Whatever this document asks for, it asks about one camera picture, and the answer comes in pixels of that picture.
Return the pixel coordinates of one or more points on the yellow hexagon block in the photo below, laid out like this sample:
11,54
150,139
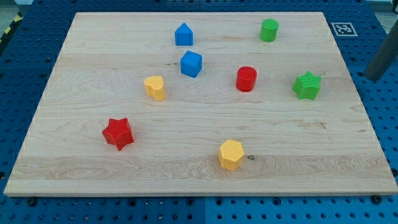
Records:
231,154

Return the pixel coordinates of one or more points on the blue cube block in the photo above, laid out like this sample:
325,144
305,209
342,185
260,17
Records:
191,64

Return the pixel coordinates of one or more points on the yellow heart block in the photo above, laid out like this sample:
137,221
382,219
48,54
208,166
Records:
154,87

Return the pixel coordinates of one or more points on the red cylinder block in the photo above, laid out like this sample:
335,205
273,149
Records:
246,78

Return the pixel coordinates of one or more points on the light wooden board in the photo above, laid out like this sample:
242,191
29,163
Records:
292,147

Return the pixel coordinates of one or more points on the blue house-shaped block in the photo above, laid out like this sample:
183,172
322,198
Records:
183,35

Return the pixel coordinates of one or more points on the red star block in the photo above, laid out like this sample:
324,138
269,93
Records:
119,133

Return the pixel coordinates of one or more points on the green cylinder block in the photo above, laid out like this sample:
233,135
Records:
268,31

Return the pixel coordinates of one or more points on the green star block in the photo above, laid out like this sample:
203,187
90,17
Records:
307,86

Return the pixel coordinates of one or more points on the white fiducial marker tag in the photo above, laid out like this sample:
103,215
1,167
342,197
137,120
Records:
344,29

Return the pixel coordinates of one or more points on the black yellow hazard tape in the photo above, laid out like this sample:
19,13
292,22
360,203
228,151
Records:
11,29

